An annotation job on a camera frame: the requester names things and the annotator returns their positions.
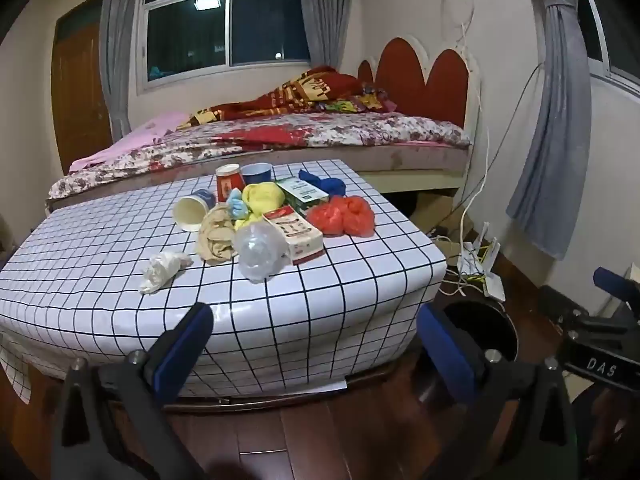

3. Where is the beige paper bag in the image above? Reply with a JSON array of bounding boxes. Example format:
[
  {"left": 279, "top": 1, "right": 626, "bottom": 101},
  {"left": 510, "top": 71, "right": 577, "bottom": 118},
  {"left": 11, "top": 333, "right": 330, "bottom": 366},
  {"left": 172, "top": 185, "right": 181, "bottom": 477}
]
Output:
[{"left": 196, "top": 204, "right": 241, "bottom": 265}]

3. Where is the yellow plastic bag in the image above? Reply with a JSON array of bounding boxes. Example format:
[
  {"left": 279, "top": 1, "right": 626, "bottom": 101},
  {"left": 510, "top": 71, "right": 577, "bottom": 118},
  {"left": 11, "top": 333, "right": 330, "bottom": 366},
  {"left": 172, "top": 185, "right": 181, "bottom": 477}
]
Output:
[{"left": 235, "top": 182, "right": 290, "bottom": 233}]

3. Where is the side window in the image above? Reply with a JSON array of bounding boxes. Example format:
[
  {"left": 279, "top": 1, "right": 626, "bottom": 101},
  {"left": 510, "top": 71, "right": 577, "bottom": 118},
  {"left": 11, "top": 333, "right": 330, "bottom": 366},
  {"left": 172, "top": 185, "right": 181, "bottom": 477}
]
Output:
[{"left": 575, "top": 0, "right": 640, "bottom": 96}]

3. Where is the clear plastic bag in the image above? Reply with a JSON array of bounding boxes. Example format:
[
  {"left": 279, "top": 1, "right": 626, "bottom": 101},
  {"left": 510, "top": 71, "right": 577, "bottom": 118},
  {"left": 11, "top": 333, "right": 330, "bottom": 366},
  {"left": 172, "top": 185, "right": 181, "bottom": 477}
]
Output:
[{"left": 232, "top": 220, "right": 291, "bottom": 282}]

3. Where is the bed with red headboard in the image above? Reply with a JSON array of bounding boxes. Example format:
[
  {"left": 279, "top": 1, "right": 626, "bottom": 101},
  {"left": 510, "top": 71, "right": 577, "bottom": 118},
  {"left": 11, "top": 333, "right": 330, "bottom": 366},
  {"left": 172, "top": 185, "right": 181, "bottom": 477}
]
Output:
[{"left": 45, "top": 35, "right": 483, "bottom": 211}]

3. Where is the floral bed quilt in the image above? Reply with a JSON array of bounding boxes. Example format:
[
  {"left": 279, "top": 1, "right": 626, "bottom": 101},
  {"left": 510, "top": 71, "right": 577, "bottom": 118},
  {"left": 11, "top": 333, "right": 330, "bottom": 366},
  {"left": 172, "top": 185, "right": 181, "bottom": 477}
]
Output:
[{"left": 49, "top": 110, "right": 473, "bottom": 200}]

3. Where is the thin black cable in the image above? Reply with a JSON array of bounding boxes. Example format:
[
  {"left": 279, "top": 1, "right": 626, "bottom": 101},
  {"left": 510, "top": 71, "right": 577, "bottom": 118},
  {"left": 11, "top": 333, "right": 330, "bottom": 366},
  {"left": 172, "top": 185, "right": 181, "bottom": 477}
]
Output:
[{"left": 457, "top": 62, "right": 546, "bottom": 206}]

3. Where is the red white carton box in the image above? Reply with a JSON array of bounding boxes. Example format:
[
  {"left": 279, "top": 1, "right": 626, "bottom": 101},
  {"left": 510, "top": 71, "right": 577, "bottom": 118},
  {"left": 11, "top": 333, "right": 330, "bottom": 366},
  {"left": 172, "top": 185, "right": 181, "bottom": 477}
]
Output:
[{"left": 262, "top": 206, "right": 325, "bottom": 266}]

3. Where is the red patterned blanket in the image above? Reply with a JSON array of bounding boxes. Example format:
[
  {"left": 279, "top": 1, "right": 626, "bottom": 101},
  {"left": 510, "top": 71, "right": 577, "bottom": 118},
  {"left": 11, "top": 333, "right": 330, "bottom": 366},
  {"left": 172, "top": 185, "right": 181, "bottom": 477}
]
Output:
[{"left": 177, "top": 65, "right": 396, "bottom": 128}]

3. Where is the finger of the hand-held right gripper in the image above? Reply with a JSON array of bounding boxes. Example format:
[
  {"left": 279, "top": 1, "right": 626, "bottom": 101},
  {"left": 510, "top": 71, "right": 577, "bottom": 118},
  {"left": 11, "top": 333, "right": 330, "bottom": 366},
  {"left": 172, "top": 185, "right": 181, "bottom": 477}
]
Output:
[
  {"left": 592, "top": 267, "right": 640, "bottom": 307},
  {"left": 552, "top": 305, "right": 640, "bottom": 345}
]

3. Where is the large window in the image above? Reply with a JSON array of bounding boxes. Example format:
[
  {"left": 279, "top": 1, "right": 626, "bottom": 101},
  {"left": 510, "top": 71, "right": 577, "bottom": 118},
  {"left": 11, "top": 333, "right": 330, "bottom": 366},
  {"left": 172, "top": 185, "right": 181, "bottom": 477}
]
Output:
[{"left": 137, "top": 0, "right": 313, "bottom": 93}]

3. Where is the white paper cup blue print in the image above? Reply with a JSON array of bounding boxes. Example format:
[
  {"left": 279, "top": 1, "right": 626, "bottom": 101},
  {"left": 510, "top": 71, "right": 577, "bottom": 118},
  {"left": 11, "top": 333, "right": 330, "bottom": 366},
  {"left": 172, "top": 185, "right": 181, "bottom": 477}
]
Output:
[{"left": 173, "top": 188, "right": 217, "bottom": 233}]

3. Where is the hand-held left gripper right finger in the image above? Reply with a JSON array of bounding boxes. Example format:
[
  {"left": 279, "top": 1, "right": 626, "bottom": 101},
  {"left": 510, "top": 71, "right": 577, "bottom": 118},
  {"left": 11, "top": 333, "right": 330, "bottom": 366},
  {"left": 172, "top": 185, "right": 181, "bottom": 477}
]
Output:
[{"left": 416, "top": 304, "right": 581, "bottom": 480}]

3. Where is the white tissue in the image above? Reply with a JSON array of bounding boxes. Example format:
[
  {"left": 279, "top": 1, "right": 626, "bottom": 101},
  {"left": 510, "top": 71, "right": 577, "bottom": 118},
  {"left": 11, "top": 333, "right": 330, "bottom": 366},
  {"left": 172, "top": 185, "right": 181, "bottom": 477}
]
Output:
[{"left": 138, "top": 251, "right": 194, "bottom": 295}]

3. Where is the long grey curtain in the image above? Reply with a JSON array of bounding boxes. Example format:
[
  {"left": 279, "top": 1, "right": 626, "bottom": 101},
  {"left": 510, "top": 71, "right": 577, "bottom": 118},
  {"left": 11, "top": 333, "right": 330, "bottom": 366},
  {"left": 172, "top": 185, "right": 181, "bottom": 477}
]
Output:
[{"left": 505, "top": 0, "right": 593, "bottom": 261}]

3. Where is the wooden door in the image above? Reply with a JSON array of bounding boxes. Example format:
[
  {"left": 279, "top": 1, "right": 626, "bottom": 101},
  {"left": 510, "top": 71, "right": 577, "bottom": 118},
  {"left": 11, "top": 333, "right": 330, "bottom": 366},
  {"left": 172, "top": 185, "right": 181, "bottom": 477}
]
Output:
[{"left": 50, "top": 0, "right": 116, "bottom": 176}]

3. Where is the pink blanket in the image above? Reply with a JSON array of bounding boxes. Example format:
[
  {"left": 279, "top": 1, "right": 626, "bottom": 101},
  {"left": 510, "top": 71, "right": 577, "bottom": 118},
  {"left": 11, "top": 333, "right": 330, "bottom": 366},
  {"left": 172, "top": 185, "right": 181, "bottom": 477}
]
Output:
[{"left": 69, "top": 112, "right": 191, "bottom": 173}]

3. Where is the flat white router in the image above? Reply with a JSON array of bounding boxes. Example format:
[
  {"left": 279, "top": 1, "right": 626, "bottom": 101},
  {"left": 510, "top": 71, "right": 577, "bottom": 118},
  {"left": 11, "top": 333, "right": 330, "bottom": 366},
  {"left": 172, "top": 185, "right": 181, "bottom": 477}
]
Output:
[{"left": 482, "top": 272, "right": 506, "bottom": 303}]

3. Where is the black trash bin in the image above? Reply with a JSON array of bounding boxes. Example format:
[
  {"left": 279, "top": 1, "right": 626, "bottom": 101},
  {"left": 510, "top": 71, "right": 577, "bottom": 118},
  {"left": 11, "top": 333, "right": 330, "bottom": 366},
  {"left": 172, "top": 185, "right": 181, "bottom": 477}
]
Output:
[{"left": 435, "top": 297, "right": 521, "bottom": 366}]

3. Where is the green white carton box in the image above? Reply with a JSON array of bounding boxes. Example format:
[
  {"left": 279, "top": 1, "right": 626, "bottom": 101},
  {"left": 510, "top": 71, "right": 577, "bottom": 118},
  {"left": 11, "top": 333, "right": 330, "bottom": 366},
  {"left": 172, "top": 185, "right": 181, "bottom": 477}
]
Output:
[{"left": 275, "top": 177, "right": 332, "bottom": 213}]

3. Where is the white router with antennas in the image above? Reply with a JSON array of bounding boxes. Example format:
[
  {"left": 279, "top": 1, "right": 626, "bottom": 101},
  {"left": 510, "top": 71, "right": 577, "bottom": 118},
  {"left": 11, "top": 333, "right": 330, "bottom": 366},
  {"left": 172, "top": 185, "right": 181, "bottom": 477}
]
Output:
[{"left": 457, "top": 222, "right": 501, "bottom": 276}]

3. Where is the thick white cable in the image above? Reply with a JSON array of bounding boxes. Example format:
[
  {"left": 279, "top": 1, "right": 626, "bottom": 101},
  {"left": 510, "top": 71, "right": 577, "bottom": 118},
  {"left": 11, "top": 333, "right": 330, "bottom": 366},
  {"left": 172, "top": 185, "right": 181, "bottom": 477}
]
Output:
[{"left": 457, "top": 105, "right": 493, "bottom": 261}]

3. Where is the cardboard box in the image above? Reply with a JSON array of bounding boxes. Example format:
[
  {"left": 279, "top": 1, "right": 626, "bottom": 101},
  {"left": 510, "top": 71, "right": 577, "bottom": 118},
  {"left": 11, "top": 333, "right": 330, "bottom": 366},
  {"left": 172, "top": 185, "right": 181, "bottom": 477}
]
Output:
[{"left": 410, "top": 192, "right": 463, "bottom": 231}]

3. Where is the red plastic bag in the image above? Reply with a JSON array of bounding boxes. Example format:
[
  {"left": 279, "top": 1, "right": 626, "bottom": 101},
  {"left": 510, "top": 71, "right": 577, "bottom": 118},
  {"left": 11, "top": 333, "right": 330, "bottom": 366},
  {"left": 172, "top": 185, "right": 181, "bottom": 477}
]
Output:
[{"left": 306, "top": 195, "right": 376, "bottom": 237}]

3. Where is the red paper cup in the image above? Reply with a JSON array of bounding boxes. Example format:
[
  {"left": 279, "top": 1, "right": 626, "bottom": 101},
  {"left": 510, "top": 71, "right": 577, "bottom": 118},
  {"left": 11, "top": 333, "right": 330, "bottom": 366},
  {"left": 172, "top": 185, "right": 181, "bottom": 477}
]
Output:
[{"left": 215, "top": 163, "right": 247, "bottom": 205}]

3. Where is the white checked tablecloth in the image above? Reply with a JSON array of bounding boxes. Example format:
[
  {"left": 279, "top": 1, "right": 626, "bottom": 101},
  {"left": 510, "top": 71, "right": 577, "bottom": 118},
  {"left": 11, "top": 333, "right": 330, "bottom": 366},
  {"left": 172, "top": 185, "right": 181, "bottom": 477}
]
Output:
[{"left": 0, "top": 159, "right": 447, "bottom": 411}]

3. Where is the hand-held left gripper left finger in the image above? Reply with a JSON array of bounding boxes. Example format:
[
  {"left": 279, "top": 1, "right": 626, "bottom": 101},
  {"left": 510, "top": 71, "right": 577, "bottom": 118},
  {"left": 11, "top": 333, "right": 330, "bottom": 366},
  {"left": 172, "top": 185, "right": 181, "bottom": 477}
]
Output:
[{"left": 52, "top": 302, "right": 216, "bottom": 480}]

